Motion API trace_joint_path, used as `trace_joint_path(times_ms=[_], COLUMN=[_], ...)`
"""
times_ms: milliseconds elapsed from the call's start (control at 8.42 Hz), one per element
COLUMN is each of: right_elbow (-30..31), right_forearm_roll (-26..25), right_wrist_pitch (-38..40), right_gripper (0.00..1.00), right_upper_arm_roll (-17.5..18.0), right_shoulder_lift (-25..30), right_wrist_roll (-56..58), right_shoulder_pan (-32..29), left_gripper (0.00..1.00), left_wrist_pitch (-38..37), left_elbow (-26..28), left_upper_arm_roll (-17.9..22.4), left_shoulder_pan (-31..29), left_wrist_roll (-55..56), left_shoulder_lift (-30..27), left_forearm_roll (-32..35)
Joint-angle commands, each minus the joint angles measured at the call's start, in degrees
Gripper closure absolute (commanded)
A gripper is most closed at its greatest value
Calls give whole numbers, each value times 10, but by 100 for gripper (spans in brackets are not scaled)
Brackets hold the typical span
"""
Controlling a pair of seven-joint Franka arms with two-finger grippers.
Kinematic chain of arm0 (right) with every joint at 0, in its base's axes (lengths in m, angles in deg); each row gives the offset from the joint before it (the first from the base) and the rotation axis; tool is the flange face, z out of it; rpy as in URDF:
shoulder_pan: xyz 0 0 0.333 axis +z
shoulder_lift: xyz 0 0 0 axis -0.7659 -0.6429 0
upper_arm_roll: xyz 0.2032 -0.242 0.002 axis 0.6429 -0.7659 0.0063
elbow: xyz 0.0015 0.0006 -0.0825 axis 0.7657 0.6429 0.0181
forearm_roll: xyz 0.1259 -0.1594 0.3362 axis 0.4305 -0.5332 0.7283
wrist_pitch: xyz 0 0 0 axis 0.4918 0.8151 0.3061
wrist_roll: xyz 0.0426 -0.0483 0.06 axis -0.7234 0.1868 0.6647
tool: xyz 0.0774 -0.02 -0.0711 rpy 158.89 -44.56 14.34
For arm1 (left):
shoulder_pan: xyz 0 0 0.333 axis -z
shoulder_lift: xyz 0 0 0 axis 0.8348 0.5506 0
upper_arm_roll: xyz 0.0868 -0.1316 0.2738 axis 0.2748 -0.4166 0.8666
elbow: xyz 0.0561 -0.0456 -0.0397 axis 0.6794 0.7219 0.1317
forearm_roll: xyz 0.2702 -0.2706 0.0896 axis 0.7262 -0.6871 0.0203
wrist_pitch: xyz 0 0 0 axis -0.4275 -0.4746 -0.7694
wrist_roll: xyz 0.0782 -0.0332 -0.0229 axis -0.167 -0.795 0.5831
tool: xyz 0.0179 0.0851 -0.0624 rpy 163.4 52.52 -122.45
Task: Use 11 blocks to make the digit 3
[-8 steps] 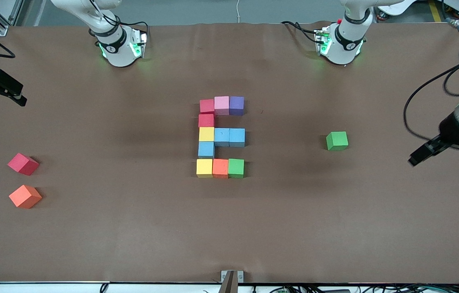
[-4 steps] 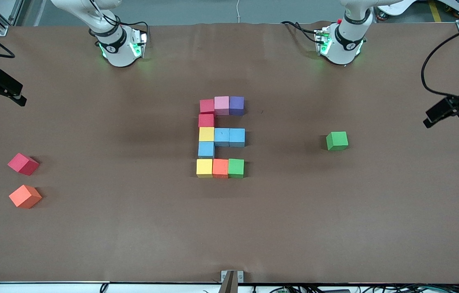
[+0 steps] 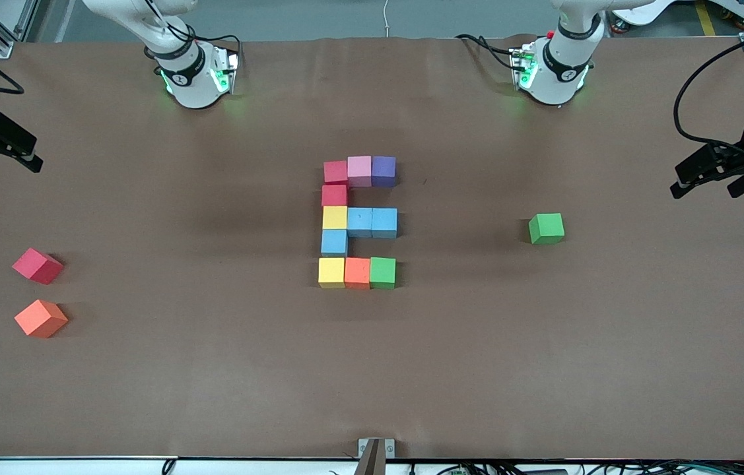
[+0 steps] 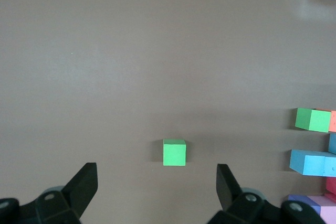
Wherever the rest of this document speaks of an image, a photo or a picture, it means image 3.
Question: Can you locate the green foam cube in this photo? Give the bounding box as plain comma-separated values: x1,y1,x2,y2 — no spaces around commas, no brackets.
528,212,566,245
369,257,397,290

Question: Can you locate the orange foam cube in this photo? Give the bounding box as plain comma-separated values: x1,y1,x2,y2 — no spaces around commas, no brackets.
344,257,372,290
14,299,69,339

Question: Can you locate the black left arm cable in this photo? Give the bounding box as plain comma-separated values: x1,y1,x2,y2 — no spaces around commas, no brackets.
673,18,744,167

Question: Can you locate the light pink foam cube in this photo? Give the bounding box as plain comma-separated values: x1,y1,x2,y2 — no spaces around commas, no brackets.
347,156,373,188

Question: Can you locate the purple foam cube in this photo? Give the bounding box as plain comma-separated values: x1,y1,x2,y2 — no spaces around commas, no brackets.
371,156,397,189

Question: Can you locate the blue foam cube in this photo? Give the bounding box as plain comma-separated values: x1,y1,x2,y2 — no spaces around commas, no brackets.
321,229,349,258
371,208,398,239
347,208,374,239

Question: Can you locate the black base cable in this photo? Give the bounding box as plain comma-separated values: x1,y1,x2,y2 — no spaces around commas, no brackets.
456,33,519,72

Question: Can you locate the brown table mat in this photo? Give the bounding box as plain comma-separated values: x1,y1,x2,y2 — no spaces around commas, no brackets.
0,34,744,461

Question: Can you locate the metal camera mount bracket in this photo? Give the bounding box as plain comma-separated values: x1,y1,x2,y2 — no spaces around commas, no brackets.
357,437,396,475

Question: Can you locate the black cable bundle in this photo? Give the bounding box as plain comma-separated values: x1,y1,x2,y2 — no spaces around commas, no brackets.
405,459,744,475

